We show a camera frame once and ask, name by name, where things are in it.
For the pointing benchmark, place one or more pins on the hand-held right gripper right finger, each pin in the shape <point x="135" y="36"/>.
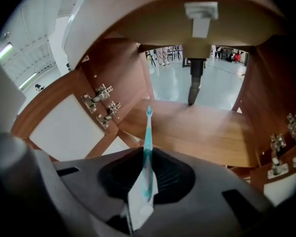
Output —
<point x="207" y="179"/>

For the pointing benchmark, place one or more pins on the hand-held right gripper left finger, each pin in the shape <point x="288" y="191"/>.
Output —
<point x="88" y="181"/>

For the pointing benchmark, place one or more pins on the wooden vanity cabinet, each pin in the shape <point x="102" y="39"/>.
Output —
<point x="199" y="132"/>

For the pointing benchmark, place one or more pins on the wooden cabinet door white panel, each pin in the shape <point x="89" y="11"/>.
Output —
<point x="281" y="189"/>
<point x="64" y="127"/>

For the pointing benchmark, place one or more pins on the black drain pipe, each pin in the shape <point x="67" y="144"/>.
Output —
<point x="196" y="68"/>

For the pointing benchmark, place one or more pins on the long tube ceiling light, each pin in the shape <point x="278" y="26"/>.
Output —
<point x="27" y="80"/>
<point x="3" y="51"/>

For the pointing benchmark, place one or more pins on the person's white shirt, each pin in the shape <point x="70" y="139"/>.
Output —
<point x="5" y="90"/>

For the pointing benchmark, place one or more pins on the red bag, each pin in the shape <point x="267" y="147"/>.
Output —
<point x="236" y="57"/>

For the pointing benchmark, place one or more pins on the black chair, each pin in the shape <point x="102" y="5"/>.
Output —
<point x="173" y="52"/>

